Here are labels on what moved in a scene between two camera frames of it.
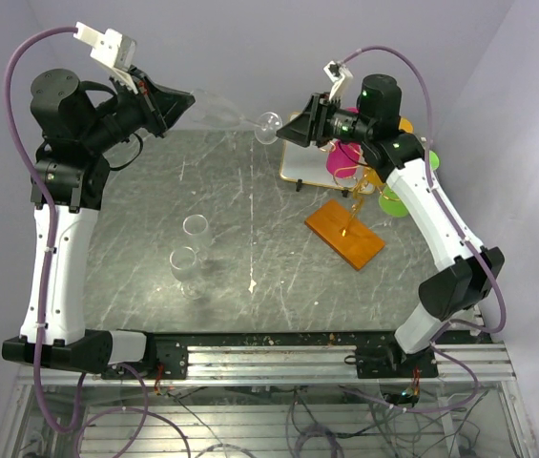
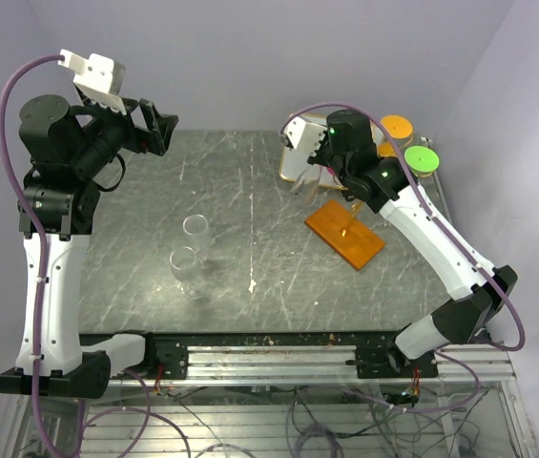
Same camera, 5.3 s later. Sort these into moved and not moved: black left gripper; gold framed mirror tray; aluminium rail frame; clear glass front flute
Moved: black left gripper
Not moved: gold framed mirror tray; clear glass front flute; aluminium rail frame
